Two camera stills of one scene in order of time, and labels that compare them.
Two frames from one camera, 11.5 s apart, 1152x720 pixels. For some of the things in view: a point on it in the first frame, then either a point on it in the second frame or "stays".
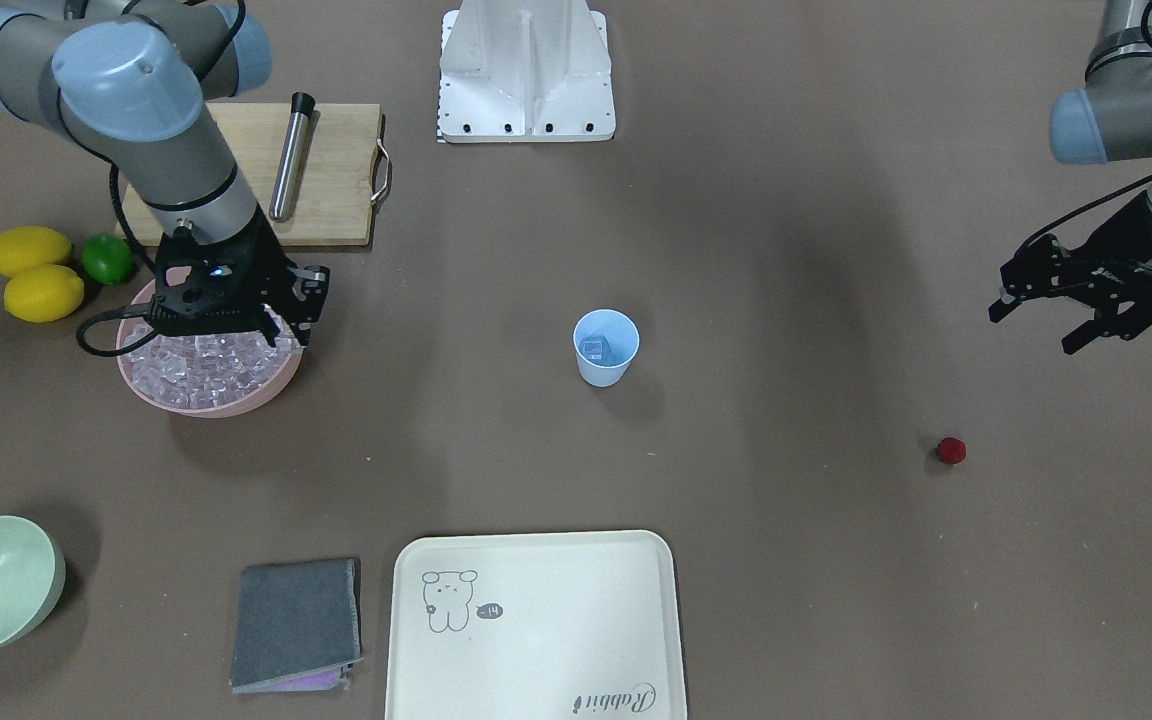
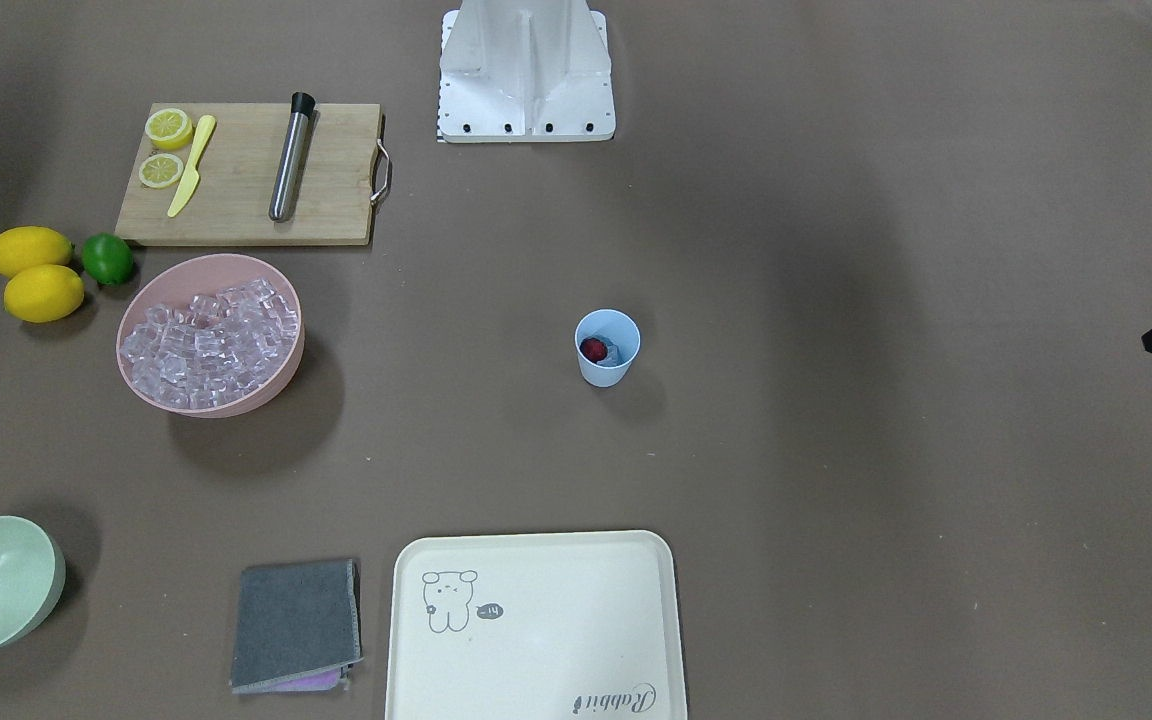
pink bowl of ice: (203, 376) stays
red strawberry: (952, 450) -> (593, 349)
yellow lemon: (26, 246) stays
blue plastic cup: (623, 336) stays
